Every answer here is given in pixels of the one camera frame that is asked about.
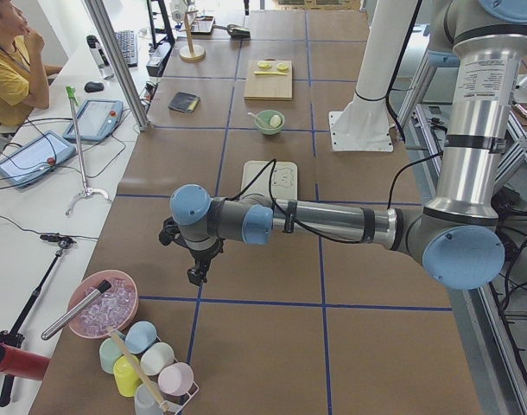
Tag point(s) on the person in yellow shirt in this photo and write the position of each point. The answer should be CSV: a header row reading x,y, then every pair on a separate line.
x,y
24,76

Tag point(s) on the yellow cup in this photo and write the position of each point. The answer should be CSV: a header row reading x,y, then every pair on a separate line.
x,y
126,378

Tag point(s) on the aluminium frame post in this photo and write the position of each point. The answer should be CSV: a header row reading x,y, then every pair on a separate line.
x,y
102,23

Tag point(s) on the white bun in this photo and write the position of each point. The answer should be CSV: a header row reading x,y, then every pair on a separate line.
x,y
275,121

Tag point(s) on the teach pendant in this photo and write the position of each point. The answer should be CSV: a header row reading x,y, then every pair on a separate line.
x,y
98,118
35,159

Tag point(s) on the wooden mug tree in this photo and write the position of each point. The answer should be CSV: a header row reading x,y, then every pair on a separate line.
x,y
192,52

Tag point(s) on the black computer mouse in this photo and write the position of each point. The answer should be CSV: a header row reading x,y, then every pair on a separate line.
x,y
93,87

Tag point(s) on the red bottle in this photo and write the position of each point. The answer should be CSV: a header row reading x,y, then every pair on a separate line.
x,y
22,363

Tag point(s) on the pink cup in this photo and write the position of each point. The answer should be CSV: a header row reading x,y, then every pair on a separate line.
x,y
176,379

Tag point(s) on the pink bowl with ice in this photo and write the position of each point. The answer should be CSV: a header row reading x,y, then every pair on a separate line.
x,y
115,308

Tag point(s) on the grey cup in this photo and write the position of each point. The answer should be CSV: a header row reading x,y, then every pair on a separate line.
x,y
145,403

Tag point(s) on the metal grabber stick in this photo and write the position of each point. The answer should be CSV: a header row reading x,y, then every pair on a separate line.
x,y
87,191

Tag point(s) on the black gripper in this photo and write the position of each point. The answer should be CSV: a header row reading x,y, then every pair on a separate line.
x,y
201,256

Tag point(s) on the white rectangular tray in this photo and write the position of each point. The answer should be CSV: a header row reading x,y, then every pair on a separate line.
x,y
281,177

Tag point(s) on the black tripod stick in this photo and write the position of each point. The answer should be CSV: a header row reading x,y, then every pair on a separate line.
x,y
13,337

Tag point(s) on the blue cup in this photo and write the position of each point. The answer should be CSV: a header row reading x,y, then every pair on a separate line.
x,y
141,336

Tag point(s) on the dark grey sponge cloth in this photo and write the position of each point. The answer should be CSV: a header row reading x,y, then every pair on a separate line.
x,y
184,102

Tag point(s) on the teach pendant near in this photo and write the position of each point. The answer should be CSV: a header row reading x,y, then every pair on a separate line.
x,y
35,159

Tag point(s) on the metal muddler rod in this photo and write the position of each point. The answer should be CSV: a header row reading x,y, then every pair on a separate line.
x,y
65,319

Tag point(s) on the teach pendant far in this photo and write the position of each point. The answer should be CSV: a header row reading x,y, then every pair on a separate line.
x,y
98,118

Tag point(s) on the metal scoop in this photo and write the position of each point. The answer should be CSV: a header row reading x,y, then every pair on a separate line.
x,y
235,31

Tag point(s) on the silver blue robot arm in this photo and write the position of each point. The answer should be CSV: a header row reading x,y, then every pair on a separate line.
x,y
453,236

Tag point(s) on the wooden glass tray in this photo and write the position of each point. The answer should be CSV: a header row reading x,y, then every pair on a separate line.
x,y
202,25

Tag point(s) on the yellow toy knife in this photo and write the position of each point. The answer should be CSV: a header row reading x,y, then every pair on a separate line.
x,y
269,73

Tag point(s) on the white cup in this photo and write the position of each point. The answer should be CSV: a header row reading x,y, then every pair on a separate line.
x,y
156,358

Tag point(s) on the black keyboard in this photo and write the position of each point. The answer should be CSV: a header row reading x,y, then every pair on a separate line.
x,y
127,43

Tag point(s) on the wooden cutting board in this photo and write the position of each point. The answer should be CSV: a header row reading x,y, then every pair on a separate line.
x,y
274,88

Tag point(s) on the green cup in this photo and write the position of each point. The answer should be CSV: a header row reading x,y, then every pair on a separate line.
x,y
108,353

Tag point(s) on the light green bowl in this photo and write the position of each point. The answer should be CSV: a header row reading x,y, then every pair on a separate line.
x,y
265,128

